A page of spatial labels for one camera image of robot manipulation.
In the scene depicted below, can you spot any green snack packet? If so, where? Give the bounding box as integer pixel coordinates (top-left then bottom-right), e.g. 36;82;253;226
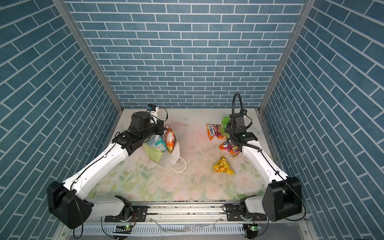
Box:
221;116;230;131

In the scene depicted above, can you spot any multicolour snack packet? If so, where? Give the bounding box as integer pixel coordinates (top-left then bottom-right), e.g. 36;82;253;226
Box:
219;139;240;158

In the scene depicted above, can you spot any yellow snack packet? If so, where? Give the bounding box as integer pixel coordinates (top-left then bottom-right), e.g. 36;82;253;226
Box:
213;156;235;176

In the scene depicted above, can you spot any colourful paper gift bag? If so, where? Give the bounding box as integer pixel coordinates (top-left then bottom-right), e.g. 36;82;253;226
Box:
143;121;187;173

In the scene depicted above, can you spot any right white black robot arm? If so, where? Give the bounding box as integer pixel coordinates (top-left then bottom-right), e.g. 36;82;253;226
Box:
225;113;304;222

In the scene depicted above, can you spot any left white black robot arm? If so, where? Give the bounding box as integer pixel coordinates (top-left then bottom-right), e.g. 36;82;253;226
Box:
47;105;164;229

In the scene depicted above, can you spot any teal snack packet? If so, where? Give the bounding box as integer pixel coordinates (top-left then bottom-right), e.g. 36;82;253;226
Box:
155;135;168;152

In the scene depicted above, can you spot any orange white snack packet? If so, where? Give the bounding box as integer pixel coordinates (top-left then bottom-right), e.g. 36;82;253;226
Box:
165;128;176;154

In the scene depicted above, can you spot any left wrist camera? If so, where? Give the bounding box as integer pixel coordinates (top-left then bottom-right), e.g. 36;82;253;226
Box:
147;104;159;117

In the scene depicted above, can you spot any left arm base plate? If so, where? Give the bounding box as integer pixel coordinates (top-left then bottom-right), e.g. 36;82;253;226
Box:
104;206;149;223

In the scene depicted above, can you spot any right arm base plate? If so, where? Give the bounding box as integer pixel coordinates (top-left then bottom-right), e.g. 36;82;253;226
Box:
222;204;267;222

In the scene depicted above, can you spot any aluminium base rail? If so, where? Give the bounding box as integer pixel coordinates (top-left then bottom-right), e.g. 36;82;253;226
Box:
53;202;317;240

